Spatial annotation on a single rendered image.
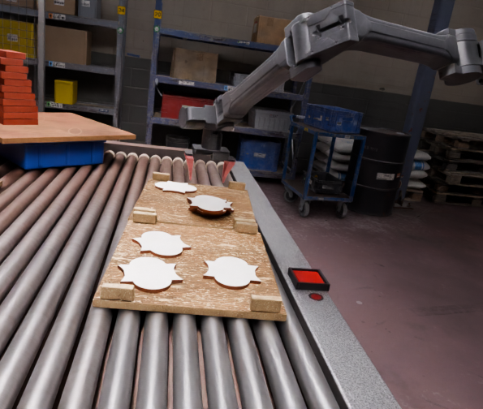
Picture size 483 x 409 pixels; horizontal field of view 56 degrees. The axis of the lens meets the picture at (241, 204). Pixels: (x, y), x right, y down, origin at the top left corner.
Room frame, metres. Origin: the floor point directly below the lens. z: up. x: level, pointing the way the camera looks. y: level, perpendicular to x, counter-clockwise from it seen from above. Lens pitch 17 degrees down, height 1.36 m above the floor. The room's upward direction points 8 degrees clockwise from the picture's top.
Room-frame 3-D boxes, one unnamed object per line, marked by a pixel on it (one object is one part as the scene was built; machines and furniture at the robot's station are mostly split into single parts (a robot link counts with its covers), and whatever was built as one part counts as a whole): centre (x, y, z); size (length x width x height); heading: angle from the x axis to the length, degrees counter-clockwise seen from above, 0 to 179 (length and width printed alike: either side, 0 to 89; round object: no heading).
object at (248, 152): (5.63, -0.11, 0.32); 0.50 x 0.41 x 0.37; 97
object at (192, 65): (5.47, 0.78, 1.26); 0.49 x 0.38 x 0.34; 108
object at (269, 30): (5.59, -0.12, 1.74); 0.50 x 0.38 x 0.32; 101
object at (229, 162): (1.29, 0.08, 1.07); 0.07 x 0.07 x 0.09; 15
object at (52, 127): (1.72, 0.80, 1.03); 0.50 x 0.50 x 0.02; 50
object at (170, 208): (1.34, 0.14, 0.93); 0.41 x 0.35 x 0.02; 6
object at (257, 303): (0.74, -0.07, 0.95); 0.06 x 0.02 x 0.03; 97
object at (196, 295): (0.92, 0.09, 0.93); 0.41 x 0.35 x 0.02; 7
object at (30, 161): (1.67, 0.76, 0.97); 0.31 x 0.31 x 0.10; 50
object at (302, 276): (0.92, -0.17, 0.92); 0.06 x 0.06 x 0.01; 11
